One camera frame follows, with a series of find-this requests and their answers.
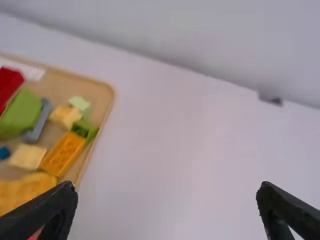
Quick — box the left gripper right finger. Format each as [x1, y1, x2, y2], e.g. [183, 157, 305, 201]
[255, 181, 320, 240]

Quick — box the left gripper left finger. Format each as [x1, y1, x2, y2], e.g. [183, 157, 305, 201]
[0, 180, 79, 240]

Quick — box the pale yellow toy brick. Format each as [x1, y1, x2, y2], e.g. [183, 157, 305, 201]
[8, 143, 48, 171]
[48, 104, 84, 131]

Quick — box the yellow toy car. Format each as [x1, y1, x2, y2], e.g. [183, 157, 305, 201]
[0, 171, 58, 217]

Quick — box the blue toy brick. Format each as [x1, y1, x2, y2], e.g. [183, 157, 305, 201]
[0, 146, 11, 160]

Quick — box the orange toy brick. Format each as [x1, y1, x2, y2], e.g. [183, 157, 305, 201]
[39, 131, 87, 178]

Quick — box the grey toy brick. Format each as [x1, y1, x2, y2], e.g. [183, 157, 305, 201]
[21, 98, 53, 143]

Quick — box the large green toy brick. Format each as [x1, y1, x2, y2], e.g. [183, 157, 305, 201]
[0, 87, 44, 140]

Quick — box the pale green toy brick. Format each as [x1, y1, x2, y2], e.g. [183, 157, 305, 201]
[67, 96, 91, 113]

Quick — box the red toy brick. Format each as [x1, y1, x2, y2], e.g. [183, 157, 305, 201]
[0, 65, 25, 116]

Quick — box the tan tray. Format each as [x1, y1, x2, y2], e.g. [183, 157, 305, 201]
[0, 52, 116, 193]

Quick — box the white toy brick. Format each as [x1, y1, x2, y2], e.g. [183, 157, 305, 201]
[0, 57, 46, 82]

